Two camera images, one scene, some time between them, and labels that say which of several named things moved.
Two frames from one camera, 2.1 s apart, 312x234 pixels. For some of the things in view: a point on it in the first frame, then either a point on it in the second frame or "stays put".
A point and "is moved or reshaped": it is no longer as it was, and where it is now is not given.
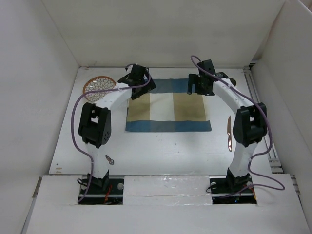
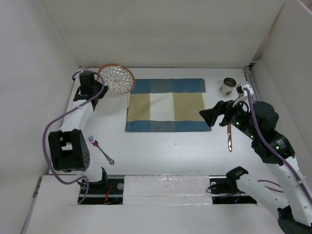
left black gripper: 146,88 → 106,89
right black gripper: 194,78 → 222,107
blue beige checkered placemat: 167,107 stays put
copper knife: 229,128 stays put
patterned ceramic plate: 97,83 is moved or reshaped
